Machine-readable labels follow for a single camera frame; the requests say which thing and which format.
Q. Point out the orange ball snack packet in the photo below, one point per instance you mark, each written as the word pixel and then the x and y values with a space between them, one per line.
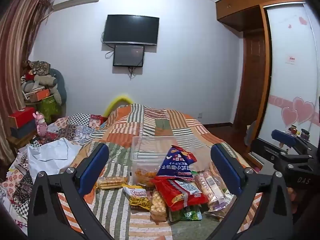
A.
pixel 145 175

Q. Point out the wall television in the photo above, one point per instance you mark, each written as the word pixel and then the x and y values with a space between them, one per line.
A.
pixel 131 30

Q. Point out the yellow foam tube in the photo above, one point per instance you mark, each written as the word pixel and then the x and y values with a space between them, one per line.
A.
pixel 113 103

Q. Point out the blue snack bag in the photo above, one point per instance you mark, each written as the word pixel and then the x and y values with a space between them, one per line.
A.
pixel 178 163

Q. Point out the grey cushion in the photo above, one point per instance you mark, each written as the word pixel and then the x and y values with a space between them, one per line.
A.
pixel 61 85

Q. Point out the patterned dark cloth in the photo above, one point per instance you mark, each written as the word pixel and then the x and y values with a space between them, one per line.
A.
pixel 40 66

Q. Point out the beige biscuit pack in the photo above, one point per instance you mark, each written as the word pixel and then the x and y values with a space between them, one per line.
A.
pixel 111 182

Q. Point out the wooden overhead cabinet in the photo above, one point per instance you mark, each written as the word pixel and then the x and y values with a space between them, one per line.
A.
pixel 240 2

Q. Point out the clear plastic container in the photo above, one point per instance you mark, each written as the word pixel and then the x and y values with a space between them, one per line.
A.
pixel 150 146

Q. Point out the wooden door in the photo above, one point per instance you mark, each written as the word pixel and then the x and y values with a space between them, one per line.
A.
pixel 252 80

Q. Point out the grey bag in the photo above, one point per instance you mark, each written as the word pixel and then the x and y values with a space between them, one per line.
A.
pixel 252 136

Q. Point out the white plastic bag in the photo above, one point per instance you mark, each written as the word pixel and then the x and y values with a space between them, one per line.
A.
pixel 52 155

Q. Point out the orange box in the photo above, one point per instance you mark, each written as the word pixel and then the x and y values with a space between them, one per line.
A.
pixel 40 95

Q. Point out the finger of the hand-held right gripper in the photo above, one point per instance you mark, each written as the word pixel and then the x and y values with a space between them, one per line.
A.
pixel 265 150
pixel 283 136

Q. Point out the small black monitor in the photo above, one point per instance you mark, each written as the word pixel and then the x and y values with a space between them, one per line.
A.
pixel 128 55

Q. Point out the striped brown curtain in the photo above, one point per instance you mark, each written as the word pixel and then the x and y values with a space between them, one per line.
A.
pixel 15 55

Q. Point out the wooden nightstand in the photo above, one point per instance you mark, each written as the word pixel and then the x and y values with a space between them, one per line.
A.
pixel 18 143

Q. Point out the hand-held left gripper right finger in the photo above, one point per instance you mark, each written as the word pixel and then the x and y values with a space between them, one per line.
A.
pixel 225 170

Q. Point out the striped patchwork blanket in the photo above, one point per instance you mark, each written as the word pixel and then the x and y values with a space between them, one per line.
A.
pixel 155 125

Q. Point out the yellow white snack bag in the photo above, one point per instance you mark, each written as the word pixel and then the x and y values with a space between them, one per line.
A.
pixel 138 196

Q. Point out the green pea packet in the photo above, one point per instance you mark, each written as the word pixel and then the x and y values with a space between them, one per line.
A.
pixel 187 215

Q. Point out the clear puffed snack pack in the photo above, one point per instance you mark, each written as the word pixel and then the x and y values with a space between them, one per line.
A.
pixel 158 205

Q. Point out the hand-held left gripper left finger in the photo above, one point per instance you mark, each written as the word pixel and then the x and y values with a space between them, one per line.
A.
pixel 96 165

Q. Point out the red snack bag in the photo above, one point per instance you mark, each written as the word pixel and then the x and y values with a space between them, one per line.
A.
pixel 175 192

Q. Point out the person's right hand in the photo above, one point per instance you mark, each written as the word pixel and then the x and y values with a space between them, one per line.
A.
pixel 291 194

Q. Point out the white sliding wardrobe door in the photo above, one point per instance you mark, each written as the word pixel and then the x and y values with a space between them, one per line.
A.
pixel 290 85

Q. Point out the long cracker pack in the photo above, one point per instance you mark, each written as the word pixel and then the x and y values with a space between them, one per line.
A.
pixel 210 187

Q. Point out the grey box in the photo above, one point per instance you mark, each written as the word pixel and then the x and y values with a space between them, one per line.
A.
pixel 23 130

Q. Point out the pink toy figure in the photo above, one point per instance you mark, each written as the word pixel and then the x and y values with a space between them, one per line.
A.
pixel 40 125

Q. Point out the checkered patchwork quilt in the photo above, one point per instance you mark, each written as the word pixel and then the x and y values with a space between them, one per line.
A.
pixel 72 127

